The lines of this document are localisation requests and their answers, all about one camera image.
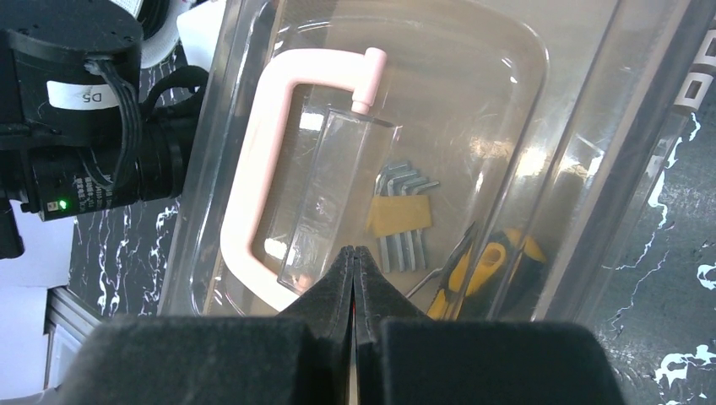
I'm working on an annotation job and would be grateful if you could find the yellow black short screwdriver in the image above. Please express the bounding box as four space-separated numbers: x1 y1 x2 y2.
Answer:
406 222 548 320

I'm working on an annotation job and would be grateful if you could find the beige translucent plastic toolbox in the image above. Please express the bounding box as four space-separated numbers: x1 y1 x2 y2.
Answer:
159 1 715 321

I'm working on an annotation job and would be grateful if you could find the aluminium front frame rail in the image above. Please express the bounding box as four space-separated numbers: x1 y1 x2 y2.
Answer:
46 287 103 388

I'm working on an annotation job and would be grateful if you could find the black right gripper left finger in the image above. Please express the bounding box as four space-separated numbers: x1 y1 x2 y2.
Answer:
58 246 355 404

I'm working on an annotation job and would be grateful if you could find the yellow hex key set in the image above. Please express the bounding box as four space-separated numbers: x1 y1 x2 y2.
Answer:
366 161 440 273

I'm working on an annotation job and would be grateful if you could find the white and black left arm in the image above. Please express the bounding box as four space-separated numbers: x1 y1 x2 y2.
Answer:
1 1 209 259

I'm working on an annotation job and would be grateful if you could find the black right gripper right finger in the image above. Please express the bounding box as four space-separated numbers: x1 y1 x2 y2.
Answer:
353 246 624 404

